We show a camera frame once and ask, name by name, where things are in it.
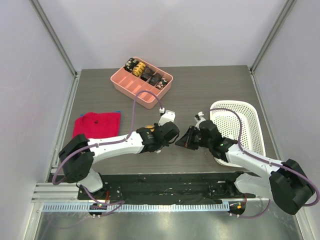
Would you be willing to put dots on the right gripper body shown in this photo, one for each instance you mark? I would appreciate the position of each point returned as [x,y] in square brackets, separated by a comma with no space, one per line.
[193,138]

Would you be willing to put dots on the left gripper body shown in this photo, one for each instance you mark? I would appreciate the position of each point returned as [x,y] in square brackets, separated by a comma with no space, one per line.
[161,145]

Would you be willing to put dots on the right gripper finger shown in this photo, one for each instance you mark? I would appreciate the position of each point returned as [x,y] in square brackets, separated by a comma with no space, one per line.
[187,135]
[182,143]

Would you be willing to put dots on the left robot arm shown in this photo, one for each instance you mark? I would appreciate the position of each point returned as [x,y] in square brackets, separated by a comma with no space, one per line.
[81,153]

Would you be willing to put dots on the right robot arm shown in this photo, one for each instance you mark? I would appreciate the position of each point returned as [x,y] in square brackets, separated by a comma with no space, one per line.
[283,182]

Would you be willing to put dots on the black spotted sock roll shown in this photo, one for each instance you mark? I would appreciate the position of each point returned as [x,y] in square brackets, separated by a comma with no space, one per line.
[162,83]

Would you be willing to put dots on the white perforated basket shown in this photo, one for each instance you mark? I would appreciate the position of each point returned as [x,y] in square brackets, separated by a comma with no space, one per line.
[235,118]

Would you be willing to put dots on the dark brown sock roll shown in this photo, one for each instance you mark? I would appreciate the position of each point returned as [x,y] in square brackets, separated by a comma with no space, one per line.
[147,73]

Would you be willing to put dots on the pink divided tray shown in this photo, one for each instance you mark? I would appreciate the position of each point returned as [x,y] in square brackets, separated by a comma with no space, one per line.
[130,85]

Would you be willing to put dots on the yellow black sock roll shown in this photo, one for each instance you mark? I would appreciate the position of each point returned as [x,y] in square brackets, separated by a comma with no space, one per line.
[138,69]

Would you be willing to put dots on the red folded cloth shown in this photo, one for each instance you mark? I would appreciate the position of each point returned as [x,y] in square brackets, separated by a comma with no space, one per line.
[98,125]

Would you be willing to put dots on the black floral sock roll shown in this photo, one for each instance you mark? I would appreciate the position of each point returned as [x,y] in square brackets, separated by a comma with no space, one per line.
[130,64]

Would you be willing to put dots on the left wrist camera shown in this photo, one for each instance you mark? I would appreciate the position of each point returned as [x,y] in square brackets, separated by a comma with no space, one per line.
[166,116]

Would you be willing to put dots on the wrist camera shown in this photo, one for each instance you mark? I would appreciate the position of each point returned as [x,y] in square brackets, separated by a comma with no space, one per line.
[166,116]
[199,117]

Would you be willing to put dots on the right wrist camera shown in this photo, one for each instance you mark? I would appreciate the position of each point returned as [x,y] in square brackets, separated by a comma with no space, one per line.
[199,117]

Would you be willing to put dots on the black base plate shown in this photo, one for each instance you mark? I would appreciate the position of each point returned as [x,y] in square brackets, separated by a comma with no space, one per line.
[171,189]

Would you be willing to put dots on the right aluminium frame post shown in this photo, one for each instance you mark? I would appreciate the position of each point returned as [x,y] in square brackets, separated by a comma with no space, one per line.
[279,21]

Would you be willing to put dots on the aluminium frame post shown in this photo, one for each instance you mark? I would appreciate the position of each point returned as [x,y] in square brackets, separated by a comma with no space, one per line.
[279,21]
[53,36]

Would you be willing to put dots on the white slotted cable duct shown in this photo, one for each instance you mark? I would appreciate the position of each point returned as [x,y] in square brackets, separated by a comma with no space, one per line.
[88,206]

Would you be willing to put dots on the left aluminium frame post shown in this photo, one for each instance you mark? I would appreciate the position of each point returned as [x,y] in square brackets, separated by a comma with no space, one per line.
[53,36]

